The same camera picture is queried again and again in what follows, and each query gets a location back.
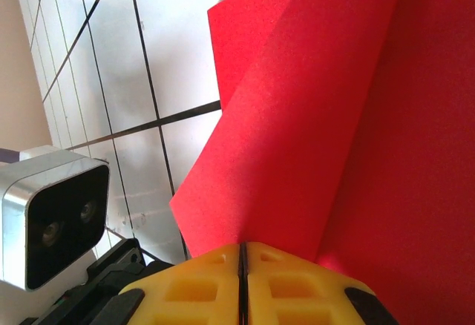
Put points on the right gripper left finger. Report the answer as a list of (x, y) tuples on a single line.
[(193, 295)]

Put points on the red square paper sheet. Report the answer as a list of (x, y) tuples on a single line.
[(334, 136)]

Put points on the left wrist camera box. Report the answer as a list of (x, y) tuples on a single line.
[(63, 213)]

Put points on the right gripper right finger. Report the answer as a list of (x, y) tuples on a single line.
[(293, 295)]

